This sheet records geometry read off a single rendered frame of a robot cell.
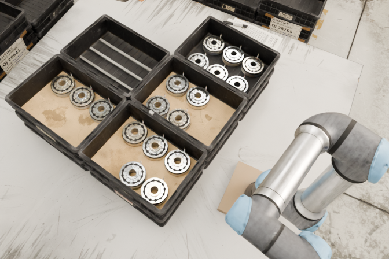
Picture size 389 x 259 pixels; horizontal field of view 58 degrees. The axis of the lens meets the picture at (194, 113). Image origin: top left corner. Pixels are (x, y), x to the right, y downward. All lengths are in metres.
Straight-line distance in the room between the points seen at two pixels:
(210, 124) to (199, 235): 0.46
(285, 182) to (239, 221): 0.15
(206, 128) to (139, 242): 0.53
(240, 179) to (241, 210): 0.79
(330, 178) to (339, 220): 1.32
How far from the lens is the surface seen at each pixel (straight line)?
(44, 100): 1.67
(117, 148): 1.49
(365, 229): 2.50
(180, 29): 2.02
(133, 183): 1.39
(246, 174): 1.56
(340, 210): 2.47
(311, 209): 1.29
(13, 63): 2.48
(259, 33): 2.06
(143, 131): 1.48
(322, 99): 1.89
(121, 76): 1.67
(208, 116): 1.54
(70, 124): 1.58
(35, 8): 2.74
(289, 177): 0.85
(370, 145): 1.02
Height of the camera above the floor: 2.17
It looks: 60 degrees down
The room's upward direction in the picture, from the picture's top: 6 degrees clockwise
